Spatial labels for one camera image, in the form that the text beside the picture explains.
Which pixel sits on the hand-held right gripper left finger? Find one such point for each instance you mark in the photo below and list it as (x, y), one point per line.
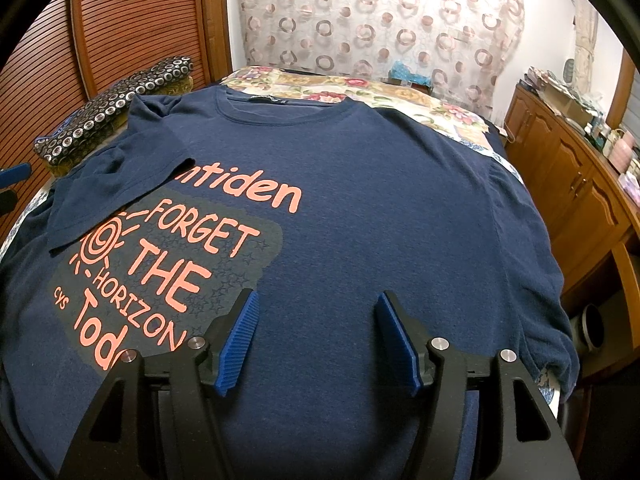
(240, 341)

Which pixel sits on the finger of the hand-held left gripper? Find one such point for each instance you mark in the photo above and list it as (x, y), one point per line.
(6, 202)
(15, 173)

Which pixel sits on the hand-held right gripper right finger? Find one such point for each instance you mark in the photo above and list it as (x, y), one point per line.
(400, 346)

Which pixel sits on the navy printed t-shirt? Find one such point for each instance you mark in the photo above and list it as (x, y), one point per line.
(375, 210)

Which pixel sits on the wooden louvered door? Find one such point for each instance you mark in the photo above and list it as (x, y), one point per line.
(125, 25)

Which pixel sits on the olive patterned cushion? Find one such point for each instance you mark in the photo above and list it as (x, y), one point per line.
(186, 82)

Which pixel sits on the wooden cabinet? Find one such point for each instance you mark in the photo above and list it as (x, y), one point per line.
(560, 160)

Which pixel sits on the colourful floral blanket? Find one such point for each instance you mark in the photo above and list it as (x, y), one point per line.
(400, 92)

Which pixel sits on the teal crumpled bag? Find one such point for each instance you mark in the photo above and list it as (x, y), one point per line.
(407, 74)

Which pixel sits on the lilac packet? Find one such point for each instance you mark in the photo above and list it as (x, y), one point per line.
(629, 181)

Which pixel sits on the cardboard box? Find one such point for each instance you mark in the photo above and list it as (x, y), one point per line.
(565, 102)

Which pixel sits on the pink container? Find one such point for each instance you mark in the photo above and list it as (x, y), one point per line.
(622, 150)

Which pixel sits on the beige tied curtain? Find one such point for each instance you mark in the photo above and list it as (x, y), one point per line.
(587, 45)

